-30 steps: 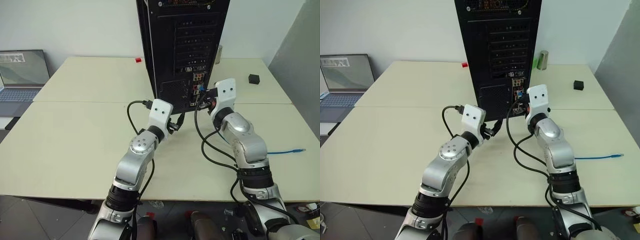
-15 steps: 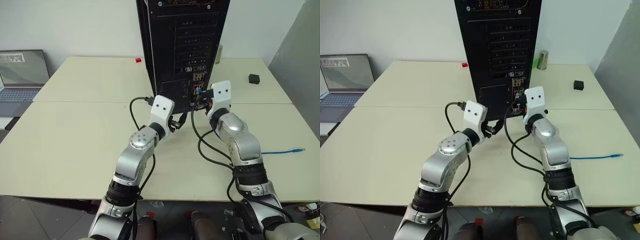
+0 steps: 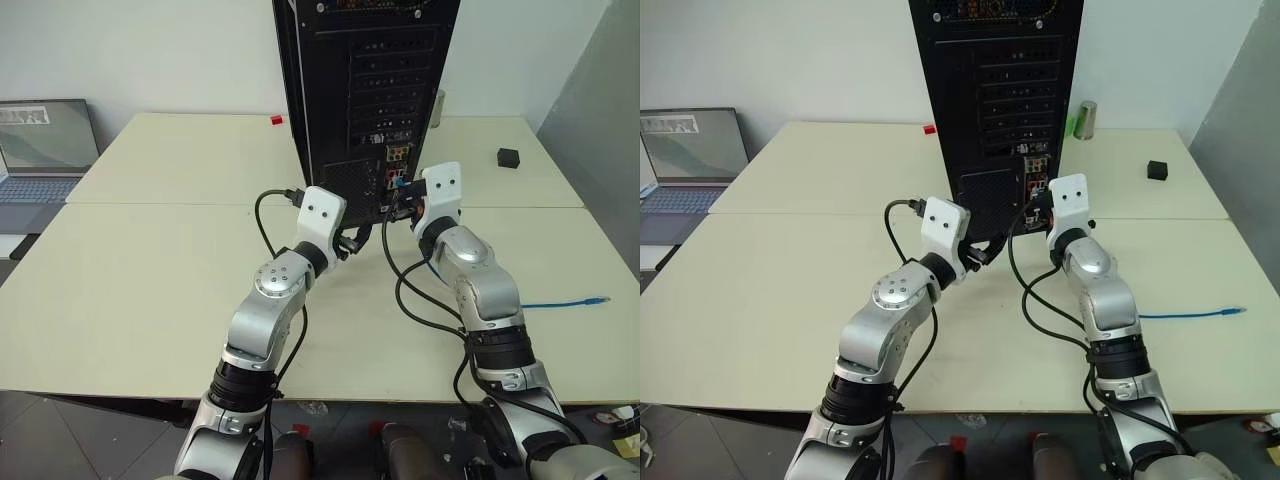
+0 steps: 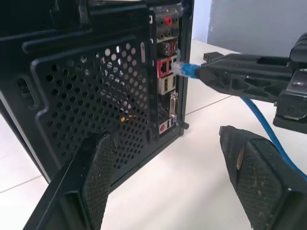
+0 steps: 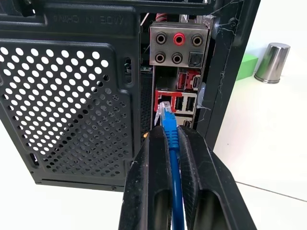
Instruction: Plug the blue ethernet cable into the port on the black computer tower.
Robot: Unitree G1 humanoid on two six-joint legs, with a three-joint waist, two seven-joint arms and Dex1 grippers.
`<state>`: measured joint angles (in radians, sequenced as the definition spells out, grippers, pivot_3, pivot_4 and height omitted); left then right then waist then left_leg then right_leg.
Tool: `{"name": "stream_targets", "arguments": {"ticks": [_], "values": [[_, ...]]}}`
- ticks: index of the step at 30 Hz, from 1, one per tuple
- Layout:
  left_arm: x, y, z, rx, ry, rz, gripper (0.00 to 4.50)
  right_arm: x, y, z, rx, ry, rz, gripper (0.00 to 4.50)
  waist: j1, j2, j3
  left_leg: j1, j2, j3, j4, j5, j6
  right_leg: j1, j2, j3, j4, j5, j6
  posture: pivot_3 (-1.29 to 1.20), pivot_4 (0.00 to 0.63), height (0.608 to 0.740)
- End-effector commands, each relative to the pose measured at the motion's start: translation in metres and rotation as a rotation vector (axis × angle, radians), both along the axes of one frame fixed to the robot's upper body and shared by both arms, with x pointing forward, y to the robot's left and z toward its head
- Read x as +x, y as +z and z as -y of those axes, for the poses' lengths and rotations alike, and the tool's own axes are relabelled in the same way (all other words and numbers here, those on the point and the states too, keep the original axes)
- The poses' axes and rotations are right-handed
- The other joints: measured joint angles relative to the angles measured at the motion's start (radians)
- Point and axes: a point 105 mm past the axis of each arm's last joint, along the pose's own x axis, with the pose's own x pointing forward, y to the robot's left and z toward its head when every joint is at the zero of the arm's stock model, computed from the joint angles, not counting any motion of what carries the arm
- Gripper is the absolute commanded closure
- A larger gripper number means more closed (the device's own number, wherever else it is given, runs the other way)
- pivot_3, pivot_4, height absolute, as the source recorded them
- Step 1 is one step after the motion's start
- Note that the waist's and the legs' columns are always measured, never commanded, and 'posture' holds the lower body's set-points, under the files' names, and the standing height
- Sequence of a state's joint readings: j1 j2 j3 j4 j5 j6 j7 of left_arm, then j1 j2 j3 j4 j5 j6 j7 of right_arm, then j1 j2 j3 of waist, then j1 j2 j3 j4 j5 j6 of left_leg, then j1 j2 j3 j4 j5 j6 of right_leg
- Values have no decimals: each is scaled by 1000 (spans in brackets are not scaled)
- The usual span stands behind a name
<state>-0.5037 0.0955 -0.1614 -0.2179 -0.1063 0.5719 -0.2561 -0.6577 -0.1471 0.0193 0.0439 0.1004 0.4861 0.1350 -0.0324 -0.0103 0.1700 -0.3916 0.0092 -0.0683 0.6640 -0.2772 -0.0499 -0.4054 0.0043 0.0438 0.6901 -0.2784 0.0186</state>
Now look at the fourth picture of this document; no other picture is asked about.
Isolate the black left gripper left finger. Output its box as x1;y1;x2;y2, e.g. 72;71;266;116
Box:
23;130;114;230

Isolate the black computer tower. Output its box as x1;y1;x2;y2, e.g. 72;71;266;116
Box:
0;0;194;185

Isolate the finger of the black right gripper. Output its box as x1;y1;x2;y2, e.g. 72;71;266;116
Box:
202;53;292;66
198;63;296;102

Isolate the grey partition panel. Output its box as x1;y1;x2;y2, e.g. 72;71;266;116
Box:
207;0;307;55

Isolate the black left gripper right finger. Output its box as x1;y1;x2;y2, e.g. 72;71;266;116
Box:
219;125;307;230

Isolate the blue ethernet cable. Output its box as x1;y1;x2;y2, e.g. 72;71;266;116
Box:
172;61;307;182

